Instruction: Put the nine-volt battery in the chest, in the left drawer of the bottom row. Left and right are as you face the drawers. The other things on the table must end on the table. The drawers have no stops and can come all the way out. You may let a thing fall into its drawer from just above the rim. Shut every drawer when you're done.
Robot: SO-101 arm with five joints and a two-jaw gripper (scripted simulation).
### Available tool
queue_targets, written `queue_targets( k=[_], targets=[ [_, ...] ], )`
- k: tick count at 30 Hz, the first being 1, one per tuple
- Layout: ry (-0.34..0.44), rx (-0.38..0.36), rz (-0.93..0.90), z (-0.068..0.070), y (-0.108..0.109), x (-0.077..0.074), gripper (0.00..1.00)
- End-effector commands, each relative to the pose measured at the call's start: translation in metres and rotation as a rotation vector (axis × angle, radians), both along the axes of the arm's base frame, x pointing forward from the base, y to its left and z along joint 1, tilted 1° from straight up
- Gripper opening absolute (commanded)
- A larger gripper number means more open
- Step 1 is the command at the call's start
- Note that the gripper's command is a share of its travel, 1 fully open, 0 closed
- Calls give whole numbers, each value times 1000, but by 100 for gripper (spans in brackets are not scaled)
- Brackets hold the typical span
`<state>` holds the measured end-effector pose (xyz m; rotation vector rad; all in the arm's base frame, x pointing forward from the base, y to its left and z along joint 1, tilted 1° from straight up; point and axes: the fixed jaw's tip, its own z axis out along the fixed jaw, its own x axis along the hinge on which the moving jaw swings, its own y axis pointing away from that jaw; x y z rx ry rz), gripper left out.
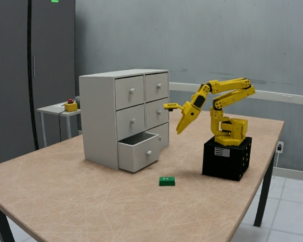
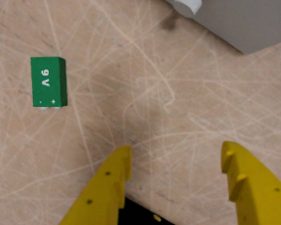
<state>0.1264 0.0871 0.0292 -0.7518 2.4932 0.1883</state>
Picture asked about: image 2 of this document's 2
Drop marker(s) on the grey drawer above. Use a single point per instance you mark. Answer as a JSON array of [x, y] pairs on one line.
[[247, 25]]

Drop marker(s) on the green 9v battery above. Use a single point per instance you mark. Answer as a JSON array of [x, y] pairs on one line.
[[49, 82]]

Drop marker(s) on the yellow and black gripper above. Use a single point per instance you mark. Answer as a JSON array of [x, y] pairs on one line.
[[255, 190]]

